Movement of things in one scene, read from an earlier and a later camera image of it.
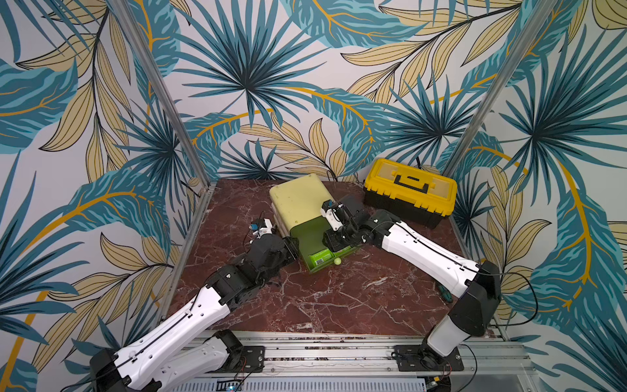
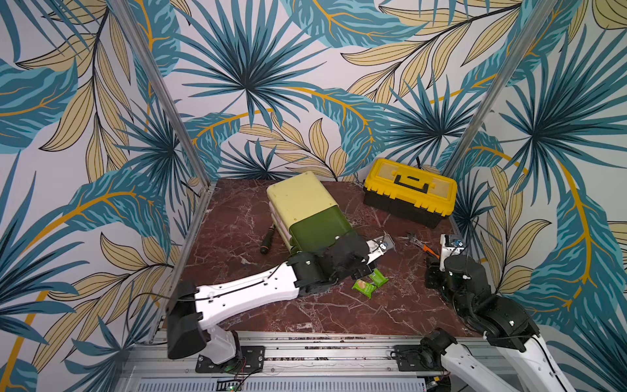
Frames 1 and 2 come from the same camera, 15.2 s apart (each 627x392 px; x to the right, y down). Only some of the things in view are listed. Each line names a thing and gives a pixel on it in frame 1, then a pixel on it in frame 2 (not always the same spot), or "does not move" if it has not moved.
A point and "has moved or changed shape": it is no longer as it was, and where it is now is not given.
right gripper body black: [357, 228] -> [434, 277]
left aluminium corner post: [173, 104] does not move
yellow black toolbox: [409, 193] does not move
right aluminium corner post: [500, 90] does not move
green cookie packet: [318, 257] has moved or changed shape
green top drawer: [316, 255] does not move
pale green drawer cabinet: [296, 207] does not move
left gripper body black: [289, 252] -> [359, 271]
